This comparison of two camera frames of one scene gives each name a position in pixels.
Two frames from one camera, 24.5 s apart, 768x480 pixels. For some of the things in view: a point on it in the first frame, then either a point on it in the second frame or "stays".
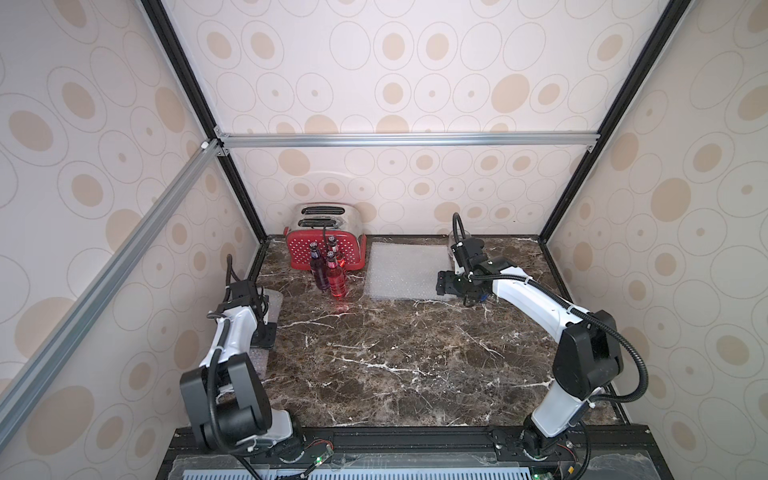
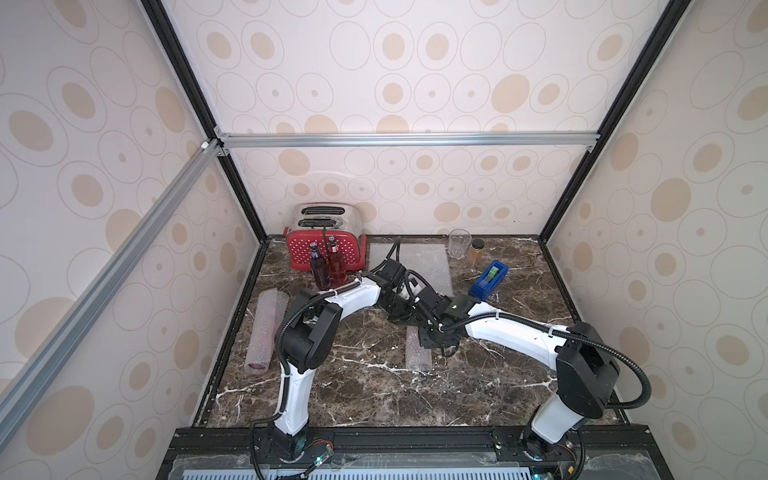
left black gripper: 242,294 -> 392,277
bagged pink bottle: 260,355 stays
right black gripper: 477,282 -> 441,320
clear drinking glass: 452,239 stays
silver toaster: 327,216 stays
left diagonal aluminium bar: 43,364 stays
